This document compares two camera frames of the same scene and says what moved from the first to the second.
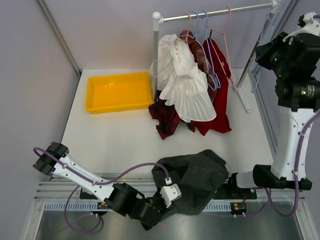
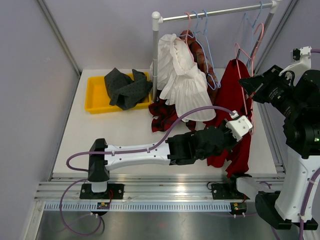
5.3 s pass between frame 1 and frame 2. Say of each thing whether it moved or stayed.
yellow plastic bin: stayed
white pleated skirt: stayed
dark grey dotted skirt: moved
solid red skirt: moved
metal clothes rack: stayed
